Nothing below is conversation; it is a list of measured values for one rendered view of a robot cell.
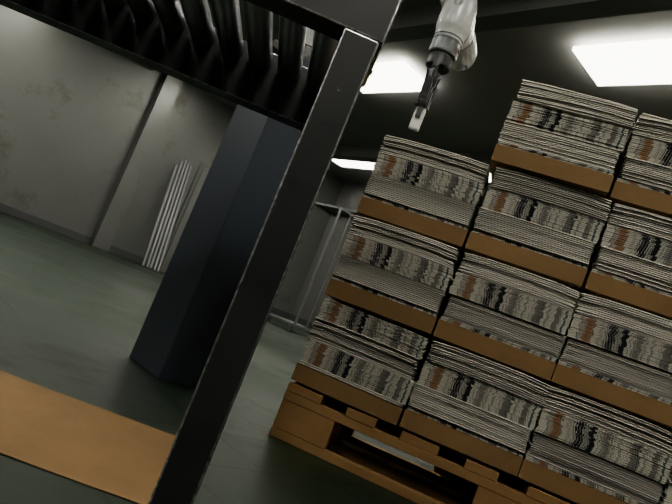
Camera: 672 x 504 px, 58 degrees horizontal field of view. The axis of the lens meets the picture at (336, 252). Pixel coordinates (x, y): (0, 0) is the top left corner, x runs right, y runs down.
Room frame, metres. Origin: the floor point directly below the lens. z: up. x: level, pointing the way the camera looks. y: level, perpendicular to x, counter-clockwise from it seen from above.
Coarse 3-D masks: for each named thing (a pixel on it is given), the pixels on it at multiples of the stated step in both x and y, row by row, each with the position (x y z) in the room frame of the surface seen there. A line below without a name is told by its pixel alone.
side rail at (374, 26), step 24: (264, 0) 0.77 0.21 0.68; (288, 0) 0.75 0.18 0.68; (312, 0) 0.75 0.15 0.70; (336, 0) 0.75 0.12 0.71; (360, 0) 0.76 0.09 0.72; (384, 0) 0.76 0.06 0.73; (312, 24) 0.78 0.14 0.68; (336, 24) 0.76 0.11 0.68; (360, 24) 0.76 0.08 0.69; (384, 24) 0.76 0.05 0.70
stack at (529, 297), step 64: (384, 192) 1.54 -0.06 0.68; (448, 192) 1.49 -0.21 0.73; (512, 192) 1.46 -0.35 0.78; (576, 192) 1.42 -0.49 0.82; (384, 256) 1.52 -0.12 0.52; (448, 256) 1.48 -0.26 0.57; (576, 256) 1.40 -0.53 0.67; (640, 256) 1.37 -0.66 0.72; (320, 320) 1.55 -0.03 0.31; (384, 320) 1.59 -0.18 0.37; (448, 320) 1.47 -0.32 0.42; (512, 320) 1.43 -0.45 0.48; (576, 320) 1.39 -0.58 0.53; (640, 320) 1.36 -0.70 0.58; (384, 384) 1.49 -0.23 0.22; (448, 384) 1.45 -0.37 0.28; (512, 384) 1.42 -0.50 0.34; (640, 384) 1.35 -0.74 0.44; (320, 448) 1.51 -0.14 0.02; (448, 448) 1.66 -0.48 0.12; (512, 448) 1.40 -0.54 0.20; (576, 448) 1.37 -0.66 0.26; (640, 448) 1.33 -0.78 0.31
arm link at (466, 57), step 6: (444, 0) 1.85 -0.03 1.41; (474, 36) 1.79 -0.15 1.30; (474, 42) 1.80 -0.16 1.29; (468, 48) 1.79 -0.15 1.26; (474, 48) 1.82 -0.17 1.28; (462, 54) 1.81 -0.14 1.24; (468, 54) 1.81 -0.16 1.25; (474, 54) 1.84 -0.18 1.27; (456, 60) 1.84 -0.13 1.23; (462, 60) 1.83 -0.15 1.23; (468, 60) 1.85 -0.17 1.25; (474, 60) 1.88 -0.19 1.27; (456, 66) 1.88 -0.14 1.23; (462, 66) 1.88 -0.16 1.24; (468, 66) 1.89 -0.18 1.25
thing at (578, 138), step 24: (528, 96) 1.45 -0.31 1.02; (552, 96) 1.44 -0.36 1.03; (576, 96) 1.42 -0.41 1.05; (528, 120) 1.45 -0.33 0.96; (552, 120) 1.44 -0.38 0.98; (576, 120) 1.42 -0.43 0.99; (600, 120) 1.40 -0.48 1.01; (624, 120) 1.38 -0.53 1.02; (504, 144) 1.46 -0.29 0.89; (528, 144) 1.45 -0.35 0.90; (552, 144) 1.43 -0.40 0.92; (576, 144) 1.41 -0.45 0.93; (600, 144) 1.40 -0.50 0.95; (624, 144) 1.38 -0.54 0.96; (504, 168) 1.48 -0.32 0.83; (600, 168) 1.39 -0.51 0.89; (600, 192) 1.39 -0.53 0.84
